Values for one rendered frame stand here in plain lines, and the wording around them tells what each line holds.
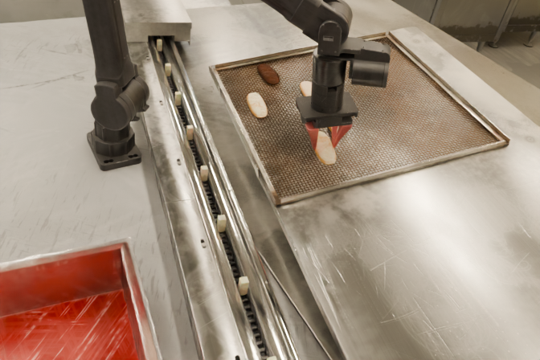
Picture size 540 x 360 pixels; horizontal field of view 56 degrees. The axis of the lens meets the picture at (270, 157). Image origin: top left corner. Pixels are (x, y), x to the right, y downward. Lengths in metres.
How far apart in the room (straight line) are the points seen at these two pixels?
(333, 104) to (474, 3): 2.99
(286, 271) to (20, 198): 0.51
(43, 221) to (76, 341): 0.26
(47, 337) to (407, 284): 0.54
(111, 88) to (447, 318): 0.68
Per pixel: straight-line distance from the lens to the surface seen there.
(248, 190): 1.04
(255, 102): 1.15
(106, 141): 1.07
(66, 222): 0.98
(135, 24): 1.45
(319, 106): 0.89
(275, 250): 0.93
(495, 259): 0.90
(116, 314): 0.84
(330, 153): 0.96
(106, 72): 0.99
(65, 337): 0.82
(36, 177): 1.08
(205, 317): 0.78
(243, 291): 0.83
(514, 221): 0.97
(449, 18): 3.75
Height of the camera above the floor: 1.51
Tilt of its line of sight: 37 degrees down
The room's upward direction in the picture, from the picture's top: 10 degrees clockwise
